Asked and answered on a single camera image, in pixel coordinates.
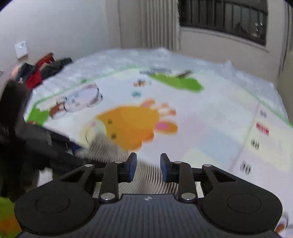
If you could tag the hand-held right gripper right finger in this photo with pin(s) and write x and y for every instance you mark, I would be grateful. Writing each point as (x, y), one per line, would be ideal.
(163, 168)

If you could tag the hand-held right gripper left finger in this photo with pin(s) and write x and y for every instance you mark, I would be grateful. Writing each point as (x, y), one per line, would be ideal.
(132, 167)

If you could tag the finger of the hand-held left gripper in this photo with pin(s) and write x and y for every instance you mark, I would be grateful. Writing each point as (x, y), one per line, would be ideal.
(74, 146)

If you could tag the grey striped pants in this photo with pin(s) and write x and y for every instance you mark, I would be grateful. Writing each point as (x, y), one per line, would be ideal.
(114, 148)

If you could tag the red and dark clothes pile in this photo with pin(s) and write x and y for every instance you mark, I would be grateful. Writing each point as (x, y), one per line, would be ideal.
(55, 67)

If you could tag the cartoon printed mat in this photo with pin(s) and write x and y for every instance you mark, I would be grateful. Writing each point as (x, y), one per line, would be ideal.
(206, 114)

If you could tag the red cloth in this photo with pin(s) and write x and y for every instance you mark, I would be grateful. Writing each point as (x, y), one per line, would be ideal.
(35, 76)

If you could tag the pink toy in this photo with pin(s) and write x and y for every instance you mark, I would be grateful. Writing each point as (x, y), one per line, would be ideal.
(16, 72)

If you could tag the white quilted bed cover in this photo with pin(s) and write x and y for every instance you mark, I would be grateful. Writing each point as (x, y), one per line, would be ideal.
(164, 56)

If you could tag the beige curtain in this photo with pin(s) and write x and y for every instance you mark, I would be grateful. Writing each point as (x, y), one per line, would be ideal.
(159, 22)

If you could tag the black window railing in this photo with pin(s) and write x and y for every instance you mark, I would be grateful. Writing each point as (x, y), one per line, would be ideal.
(229, 20)

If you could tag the dark window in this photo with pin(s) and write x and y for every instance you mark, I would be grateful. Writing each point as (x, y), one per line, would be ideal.
(224, 16)

